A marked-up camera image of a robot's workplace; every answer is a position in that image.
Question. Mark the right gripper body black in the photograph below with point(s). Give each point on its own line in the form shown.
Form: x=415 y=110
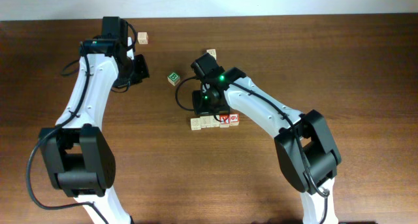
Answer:
x=203 y=105

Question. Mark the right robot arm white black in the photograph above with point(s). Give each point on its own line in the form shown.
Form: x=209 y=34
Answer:
x=307 y=153

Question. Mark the plain wooden block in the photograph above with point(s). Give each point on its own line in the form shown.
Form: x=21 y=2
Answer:
x=142 y=38
x=205 y=122

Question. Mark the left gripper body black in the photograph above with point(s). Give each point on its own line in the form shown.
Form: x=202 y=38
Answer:
x=136 y=72

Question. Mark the wooden block blue side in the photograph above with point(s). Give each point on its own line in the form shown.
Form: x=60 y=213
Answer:
x=195 y=124

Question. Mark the wooden block upper middle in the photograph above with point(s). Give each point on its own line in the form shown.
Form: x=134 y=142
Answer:
x=212 y=52

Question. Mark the red Y wooden block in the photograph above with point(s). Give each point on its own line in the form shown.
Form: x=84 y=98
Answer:
x=224 y=121

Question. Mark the green B wooden block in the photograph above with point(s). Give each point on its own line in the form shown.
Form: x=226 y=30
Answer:
x=174 y=78

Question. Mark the wooden block number four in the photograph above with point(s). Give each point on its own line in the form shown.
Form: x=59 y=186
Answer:
x=214 y=122

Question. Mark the blue bird picture block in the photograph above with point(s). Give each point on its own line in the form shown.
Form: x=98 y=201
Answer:
x=234 y=119

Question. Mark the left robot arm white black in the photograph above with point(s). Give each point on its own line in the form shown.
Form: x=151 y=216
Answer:
x=77 y=157

